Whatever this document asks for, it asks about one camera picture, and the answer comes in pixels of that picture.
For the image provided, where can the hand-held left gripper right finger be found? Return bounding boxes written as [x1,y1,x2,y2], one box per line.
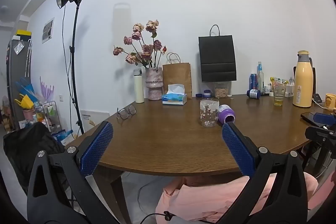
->
[218,122,308,224]

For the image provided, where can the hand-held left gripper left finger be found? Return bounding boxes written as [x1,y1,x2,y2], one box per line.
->
[27,121,118,224]

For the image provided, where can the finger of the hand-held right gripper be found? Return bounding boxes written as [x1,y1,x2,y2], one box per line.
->
[313,112,336,127]
[305,126,336,174]

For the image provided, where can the floral print glass cup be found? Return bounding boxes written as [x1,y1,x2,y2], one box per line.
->
[200,98,219,128]

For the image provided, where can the black smartphone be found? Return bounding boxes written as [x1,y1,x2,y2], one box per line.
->
[301,112,317,125]

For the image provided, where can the yellow mug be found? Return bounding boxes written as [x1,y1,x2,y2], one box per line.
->
[325,93,336,110]

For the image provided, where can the purple plastic bottle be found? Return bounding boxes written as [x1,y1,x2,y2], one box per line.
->
[218,105,236,125]

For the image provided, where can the yellow thermos jug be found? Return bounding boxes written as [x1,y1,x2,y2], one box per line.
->
[293,50,314,108]

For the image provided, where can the eyeglasses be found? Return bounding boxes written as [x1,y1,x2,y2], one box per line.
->
[116,105,137,120]

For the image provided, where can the glass with yellow liquid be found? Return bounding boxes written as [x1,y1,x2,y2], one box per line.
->
[273,85,286,106]

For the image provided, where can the pink clothing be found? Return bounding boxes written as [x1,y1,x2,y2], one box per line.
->
[155,172,319,224]

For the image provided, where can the clear snack container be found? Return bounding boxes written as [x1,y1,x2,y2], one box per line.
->
[214,82,231,98]

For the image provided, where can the black jacket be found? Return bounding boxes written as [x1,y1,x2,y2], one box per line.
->
[3,122,66,195]

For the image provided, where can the blue drink can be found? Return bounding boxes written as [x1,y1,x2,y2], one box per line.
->
[249,73,258,90]

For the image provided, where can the brown wooden table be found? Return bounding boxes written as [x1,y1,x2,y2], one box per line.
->
[62,93,336,224]

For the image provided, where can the white thermos bottle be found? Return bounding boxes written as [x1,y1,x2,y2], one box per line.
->
[133,69,145,104]

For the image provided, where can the clear glass bottle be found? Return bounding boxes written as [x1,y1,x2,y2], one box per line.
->
[257,62,264,93]

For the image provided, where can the purple plastic hangers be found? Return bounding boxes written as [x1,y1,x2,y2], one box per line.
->
[39,76,55,102]

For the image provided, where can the blue tissue box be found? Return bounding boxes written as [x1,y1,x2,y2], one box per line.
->
[162,84,187,105]

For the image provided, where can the pink speckled vase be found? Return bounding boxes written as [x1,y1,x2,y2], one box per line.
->
[145,67,164,101]

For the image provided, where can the blue and yellow hangers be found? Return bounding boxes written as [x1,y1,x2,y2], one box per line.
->
[14,77,36,110]

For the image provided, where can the brown paper bag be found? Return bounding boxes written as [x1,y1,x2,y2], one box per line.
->
[162,53,193,98]

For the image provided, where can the black paper bag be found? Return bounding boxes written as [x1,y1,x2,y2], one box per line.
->
[198,25,237,83]

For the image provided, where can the black light stand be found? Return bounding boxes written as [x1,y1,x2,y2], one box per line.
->
[69,1,86,135]

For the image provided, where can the grey refrigerator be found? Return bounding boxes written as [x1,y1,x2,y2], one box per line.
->
[6,39,32,130]

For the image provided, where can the dried pink roses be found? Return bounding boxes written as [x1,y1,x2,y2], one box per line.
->
[113,20,167,68]

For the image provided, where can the wire rack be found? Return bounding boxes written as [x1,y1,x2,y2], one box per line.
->
[35,101,62,135]

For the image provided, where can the black cable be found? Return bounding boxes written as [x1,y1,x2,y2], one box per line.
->
[140,210,174,224]

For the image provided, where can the wall poster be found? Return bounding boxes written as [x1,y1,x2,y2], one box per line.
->
[42,17,55,44]

